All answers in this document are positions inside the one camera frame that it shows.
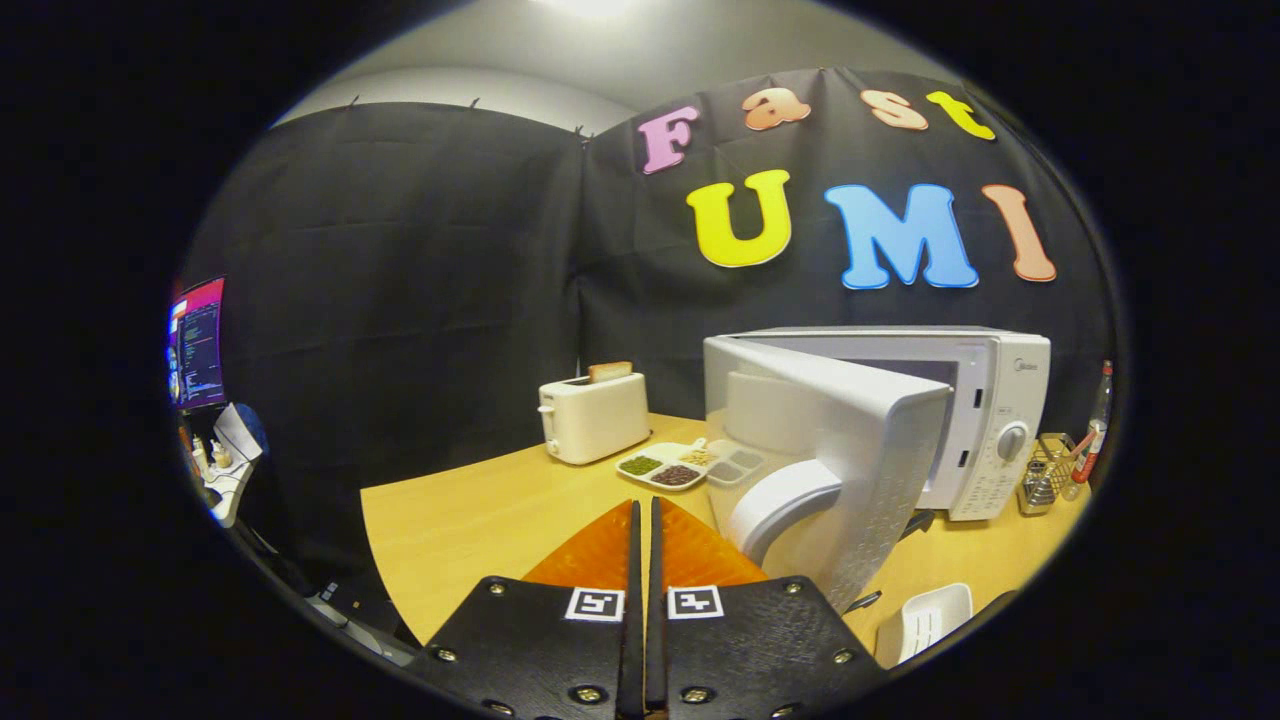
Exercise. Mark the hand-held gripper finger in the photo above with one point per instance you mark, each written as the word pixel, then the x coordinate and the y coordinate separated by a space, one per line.
pixel 633 640
pixel 655 640

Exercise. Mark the white toaster oven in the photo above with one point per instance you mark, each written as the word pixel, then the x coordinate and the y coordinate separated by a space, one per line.
pixel 990 380

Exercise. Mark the cream toaster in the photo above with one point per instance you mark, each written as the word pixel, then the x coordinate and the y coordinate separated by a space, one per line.
pixel 595 420

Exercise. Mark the white divided dish with beans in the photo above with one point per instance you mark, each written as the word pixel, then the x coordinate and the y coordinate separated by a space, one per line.
pixel 660 462

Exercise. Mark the toast slice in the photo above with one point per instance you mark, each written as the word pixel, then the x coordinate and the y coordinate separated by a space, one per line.
pixel 610 371

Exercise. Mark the small white rectangular tray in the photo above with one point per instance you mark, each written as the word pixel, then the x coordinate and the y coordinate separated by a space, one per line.
pixel 925 625

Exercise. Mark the white side desk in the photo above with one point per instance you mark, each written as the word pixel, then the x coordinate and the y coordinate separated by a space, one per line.
pixel 235 480

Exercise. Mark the red striped straw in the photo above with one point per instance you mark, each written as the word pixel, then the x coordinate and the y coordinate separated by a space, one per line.
pixel 1085 447

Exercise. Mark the clear plastic water bottle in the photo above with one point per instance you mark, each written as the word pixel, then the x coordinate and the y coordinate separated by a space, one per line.
pixel 1095 430

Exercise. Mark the computer monitor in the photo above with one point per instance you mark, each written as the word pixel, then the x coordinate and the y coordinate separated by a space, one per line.
pixel 200 345

